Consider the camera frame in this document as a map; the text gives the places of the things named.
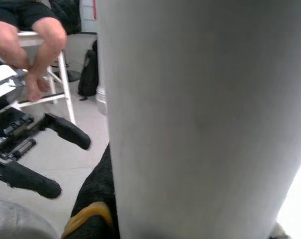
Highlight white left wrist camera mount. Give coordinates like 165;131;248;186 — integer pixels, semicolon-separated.
0;57;28;105

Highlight white wooden stool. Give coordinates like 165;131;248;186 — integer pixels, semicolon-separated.
0;31;76;125

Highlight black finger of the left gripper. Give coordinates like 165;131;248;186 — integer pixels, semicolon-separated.
0;158;63;200
44;113;92;151

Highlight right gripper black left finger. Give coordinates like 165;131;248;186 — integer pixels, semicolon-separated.
60;143;121;239

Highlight black backpack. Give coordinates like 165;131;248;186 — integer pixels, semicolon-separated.
77;39;100;101

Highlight black quilted jacket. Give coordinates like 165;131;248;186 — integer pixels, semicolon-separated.
49;0;81;35

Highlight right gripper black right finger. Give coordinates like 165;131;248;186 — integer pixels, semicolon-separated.
271;222;293;239

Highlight seated person bare legs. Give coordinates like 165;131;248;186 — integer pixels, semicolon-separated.
0;0;68;103

